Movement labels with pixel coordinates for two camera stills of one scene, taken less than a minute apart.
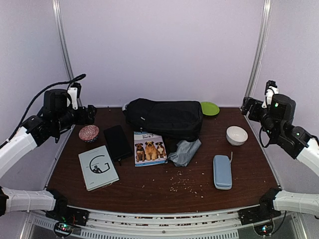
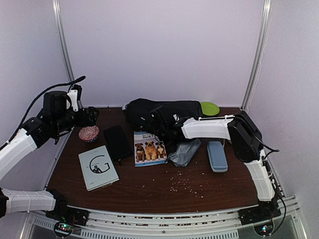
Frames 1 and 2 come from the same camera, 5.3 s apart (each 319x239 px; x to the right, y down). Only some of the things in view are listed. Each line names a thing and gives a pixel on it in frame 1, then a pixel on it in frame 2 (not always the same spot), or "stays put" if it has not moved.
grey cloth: (184, 152) stays put
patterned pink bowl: (89, 133) stays put
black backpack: (180, 120) stays put
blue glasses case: (222, 172) to (217, 157)
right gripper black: (247, 105) to (161, 138)
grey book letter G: (98, 168) stays put
